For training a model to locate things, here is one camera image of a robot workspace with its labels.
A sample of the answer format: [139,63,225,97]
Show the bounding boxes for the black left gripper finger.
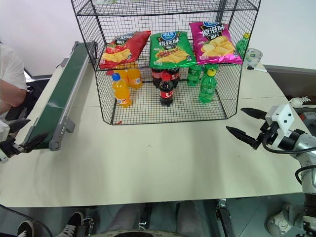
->
[22,134,48,153]
[8,119,31,133]

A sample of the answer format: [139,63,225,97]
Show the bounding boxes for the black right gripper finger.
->
[240,108,269,119]
[226,126,258,147]

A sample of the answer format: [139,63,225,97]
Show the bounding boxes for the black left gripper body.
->
[0,137,25,159]

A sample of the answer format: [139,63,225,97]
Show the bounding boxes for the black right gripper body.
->
[252,120,280,150]

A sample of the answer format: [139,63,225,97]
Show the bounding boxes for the green conveyor belt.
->
[21,41,99,152]

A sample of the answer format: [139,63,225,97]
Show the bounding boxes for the white marker pen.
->
[246,65,269,73]

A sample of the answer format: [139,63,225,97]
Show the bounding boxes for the person in white shirt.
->
[0,40,28,120]

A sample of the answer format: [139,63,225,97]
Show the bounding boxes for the green soda bottle yellow cap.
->
[235,32,251,59]
[198,68,219,104]

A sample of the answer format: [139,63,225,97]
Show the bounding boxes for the tape roll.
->
[245,48,264,67]

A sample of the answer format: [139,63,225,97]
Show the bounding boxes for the magenta potato chips bag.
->
[189,21,243,66]

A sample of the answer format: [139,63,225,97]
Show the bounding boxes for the black sneaker white sole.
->
[57,211,86,237]
[16,220,36,237]

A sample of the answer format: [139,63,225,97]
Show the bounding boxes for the cola bottle red cap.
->
[158,74,175,108]

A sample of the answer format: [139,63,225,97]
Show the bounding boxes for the worn white sneaker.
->
[266,203,306,237]

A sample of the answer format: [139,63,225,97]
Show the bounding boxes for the grey trouser leg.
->
[175,200,211,237]
[105,203,149,233]

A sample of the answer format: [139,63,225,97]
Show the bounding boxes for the orange soda bottle blue cap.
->
[111,73,133,109]

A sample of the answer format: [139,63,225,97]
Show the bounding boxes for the green potato chips bag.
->
[149,31,197,69]

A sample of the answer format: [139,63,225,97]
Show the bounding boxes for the red potato chips bag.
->
[99,30,152,70]

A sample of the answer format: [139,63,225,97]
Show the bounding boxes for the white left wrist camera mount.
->
[0,120,10,164]

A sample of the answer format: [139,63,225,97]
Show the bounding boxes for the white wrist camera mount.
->
[264,103,295,147]
[0,120,10,164]

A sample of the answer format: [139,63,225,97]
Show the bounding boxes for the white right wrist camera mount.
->
[264,103,295,147]

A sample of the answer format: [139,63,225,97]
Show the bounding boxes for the black wire mesh shelf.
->
[70,0,262,126]

